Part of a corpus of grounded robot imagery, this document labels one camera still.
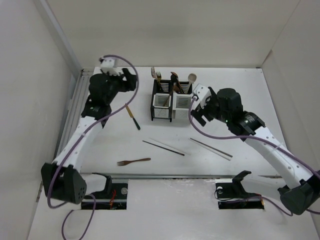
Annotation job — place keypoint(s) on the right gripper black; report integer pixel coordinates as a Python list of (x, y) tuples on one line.
[(200, 112)]

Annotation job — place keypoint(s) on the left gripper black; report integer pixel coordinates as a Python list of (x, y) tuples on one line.
[(129, 80)]

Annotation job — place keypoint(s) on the copper fork long handle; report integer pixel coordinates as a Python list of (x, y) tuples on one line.
[(154, 74)]

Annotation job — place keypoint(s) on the silver fork green handle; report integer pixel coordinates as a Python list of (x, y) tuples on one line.
[(158, 77)]

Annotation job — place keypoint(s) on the black spoon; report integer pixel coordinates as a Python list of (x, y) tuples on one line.
[(173, 79)]

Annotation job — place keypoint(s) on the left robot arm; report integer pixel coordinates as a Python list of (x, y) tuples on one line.
[(62, 179)]

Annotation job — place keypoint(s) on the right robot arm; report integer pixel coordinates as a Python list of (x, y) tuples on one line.
[(302, 187)]

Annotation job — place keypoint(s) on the black utensil container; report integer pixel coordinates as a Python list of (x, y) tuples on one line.
[(158, 97)]

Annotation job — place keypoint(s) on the white utensil container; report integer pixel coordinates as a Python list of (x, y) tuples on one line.
[(181, 103)]

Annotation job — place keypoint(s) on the black chopstick right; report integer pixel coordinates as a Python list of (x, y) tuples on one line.
[(210, 147)]

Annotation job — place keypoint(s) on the black chopstick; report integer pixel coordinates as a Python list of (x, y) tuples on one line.
[(210, 147), (164, 148)]

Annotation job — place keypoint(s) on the black chopstick left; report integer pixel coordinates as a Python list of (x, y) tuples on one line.
[(164, 148)]

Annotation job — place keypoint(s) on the dark brown fork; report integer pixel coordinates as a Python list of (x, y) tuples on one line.
[(127, 162)]

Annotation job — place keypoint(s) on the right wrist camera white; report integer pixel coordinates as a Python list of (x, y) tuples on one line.
[(201, 93)]

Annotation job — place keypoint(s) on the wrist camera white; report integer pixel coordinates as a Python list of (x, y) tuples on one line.
[(109, 66), (201, 93)]

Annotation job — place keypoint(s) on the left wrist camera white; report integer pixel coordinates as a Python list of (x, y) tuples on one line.
[(109, 66)]

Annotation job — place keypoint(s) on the aluminium rail left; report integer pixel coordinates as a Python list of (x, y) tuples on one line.
[(76, 97)]

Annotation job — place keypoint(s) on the aluminium rail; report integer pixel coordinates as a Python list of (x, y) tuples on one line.
[(272, 179), (76, 97)]

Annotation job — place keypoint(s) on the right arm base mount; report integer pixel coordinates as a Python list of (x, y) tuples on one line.
[(231, 194)]

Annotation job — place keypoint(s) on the aluminium rail front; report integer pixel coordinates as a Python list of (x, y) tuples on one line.
[(272, 179)]

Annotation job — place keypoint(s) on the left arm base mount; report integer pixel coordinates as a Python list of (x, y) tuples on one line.
[(109, 195)]

